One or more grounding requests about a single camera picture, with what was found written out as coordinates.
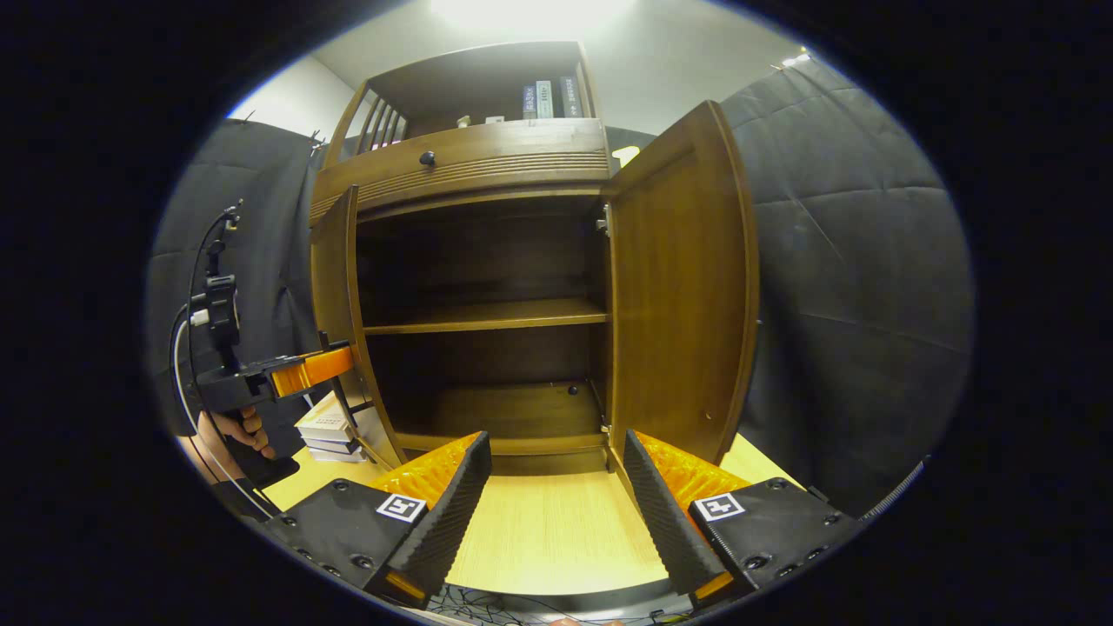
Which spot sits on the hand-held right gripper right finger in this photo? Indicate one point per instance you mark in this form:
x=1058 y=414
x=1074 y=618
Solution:
x=665 y=513

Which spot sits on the wooden drawer with black knob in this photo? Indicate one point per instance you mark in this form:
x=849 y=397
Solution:
x=504 y=156

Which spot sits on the stack of pale books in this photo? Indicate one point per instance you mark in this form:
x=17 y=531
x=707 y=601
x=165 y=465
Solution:
x=330 y=430

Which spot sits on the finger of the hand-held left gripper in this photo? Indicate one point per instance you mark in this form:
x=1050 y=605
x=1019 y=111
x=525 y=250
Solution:
x=313 y=369

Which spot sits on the long ceiling light panel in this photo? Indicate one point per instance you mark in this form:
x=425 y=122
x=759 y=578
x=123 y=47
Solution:
x=530 y=10

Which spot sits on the wooden inner cabinet shelf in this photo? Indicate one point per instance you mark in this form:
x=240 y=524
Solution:
x=487 y=315

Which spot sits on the wooden shoe cabinet door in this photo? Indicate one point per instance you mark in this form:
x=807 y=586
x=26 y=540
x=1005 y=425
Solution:
x=678 y=287
x=335 y=287

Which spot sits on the wooden double-door shoe cabinet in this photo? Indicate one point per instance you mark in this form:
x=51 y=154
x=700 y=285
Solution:
x=487 y=261

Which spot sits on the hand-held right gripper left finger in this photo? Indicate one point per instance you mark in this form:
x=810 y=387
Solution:
x=448 y=522

